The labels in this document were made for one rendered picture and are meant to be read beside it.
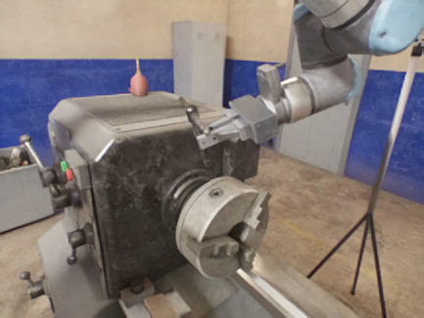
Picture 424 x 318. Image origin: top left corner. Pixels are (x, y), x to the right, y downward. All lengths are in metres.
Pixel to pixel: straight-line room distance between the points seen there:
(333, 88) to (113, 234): 0.62
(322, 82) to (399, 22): 0.18
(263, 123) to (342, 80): 0.19
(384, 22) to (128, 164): 0.56
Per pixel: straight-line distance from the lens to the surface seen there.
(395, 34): 0.48
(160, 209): 0.79
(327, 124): 3.91
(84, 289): 1.01
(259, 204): 0.69
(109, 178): 0.69
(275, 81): 0.55
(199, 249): 0.62
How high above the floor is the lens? 1.53
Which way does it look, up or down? 22 degrees down
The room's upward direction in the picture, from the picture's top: 2 degrees clockwise
